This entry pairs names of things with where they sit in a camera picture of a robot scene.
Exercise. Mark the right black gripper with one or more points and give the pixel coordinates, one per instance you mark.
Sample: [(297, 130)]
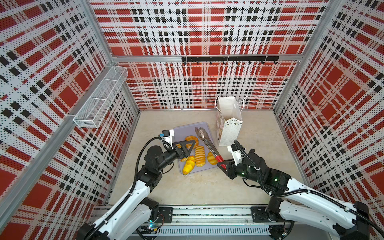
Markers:
[(230, 165)]

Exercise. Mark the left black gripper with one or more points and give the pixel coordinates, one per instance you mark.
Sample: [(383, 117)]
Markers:
[(184, 153)]

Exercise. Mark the small ridged bread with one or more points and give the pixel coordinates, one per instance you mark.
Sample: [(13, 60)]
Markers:
[(211, 158)]

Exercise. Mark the long ridged bread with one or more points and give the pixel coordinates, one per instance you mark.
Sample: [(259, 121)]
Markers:
[(200, 156), (182, 151)]

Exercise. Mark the metal tongs red handle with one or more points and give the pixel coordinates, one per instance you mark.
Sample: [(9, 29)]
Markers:
[(205, 141)]

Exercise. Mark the lavender plastic tray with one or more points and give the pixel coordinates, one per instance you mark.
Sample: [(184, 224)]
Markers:
[(189, 130)]

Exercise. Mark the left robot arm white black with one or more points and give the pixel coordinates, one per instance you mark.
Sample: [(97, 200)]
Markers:
[(135, 207)]

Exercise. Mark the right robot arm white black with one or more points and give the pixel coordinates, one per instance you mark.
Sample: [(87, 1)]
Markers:
[(293, 201)]

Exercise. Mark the yellow twisted bread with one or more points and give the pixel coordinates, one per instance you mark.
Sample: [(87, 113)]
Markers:
[(189, 164)]

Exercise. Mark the white cartoon paper bag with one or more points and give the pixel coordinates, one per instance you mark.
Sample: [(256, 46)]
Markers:
[(229, 119)]

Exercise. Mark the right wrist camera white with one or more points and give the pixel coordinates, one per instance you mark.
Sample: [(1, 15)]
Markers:
[(236, 154)]

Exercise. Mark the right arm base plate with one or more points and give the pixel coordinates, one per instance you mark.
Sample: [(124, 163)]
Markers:
[(258, 213)]

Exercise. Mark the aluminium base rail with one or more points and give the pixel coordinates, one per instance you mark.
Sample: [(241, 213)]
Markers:
[(200, 220)]

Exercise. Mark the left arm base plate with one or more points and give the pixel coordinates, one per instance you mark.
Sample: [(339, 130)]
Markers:
[(162, 215)]

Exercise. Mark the black hook rail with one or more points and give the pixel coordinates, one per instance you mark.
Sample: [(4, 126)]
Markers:
[(225, 59)]

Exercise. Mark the white wire mesh basket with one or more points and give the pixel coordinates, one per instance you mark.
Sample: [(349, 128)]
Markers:
[(95, 108)]

